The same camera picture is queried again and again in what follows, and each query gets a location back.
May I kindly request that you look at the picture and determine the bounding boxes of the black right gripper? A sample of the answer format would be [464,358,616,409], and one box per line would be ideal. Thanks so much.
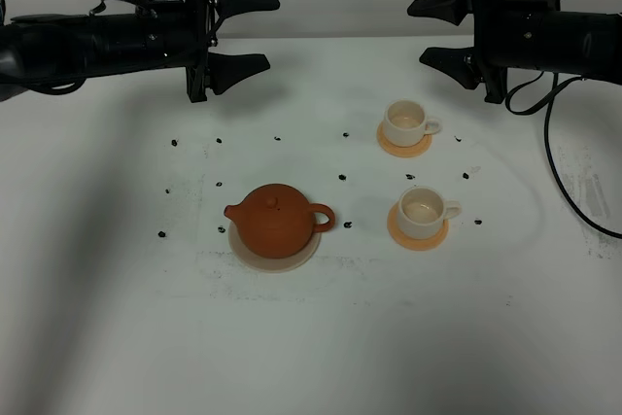
[407,0,557,104]

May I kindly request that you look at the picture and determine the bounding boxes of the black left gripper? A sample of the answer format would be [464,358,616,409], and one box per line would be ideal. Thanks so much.
[140,0,280,102]

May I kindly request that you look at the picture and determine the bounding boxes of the brown clay teapot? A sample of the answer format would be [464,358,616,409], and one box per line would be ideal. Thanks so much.
[224,184,336,259]

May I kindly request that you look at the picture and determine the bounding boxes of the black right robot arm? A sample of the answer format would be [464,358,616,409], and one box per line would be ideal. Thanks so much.
[407,0,621,104]

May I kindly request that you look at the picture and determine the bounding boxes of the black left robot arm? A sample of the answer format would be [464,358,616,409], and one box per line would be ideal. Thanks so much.
[1,0,280,102]

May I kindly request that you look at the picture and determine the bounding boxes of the beige round teapot coaster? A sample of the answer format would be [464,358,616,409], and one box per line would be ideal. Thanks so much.
[228,223,322,273]

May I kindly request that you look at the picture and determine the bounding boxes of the white far teacup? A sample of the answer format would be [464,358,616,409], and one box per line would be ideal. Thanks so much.
[381,99,442,148]

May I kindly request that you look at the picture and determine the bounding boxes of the white teacup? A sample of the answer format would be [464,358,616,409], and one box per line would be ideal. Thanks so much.
[397,186,462,240]
[381,99,442,148]

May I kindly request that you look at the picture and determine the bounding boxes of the orange far cup coaster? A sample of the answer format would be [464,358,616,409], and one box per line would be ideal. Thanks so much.
[376,123,432,158]

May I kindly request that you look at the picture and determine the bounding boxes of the orange cup coaster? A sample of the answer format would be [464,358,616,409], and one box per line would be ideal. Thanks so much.
[387,204,449,251]
[376,123,432,158]

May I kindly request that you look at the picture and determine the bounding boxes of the white near teacup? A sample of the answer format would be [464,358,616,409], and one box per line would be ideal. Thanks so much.
[397,186,462,240]

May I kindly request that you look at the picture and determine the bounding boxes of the orange near cup coaster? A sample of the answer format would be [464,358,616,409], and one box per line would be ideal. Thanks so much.
[387,204,449,251]

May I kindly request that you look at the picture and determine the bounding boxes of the black right camera cable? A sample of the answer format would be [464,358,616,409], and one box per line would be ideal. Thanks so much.
[504,69,622,241]

